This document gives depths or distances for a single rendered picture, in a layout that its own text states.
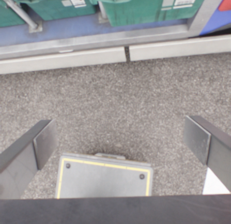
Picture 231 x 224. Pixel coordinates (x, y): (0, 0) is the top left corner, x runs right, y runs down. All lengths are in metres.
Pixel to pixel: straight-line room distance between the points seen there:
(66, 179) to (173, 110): 1.06
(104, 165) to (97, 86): 0.75
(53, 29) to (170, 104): 1.10
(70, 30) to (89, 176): 1.00
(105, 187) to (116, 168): 0.15
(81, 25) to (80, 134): 0.96
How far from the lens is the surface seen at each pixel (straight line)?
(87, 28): 1.12
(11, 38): 1.34
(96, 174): 1.32
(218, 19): 1.08
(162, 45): 1.19
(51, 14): 1.19
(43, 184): 1.88
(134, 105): 1.57
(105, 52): 1.20
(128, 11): 0.69
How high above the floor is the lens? 1.56
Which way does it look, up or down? 80 degrees down
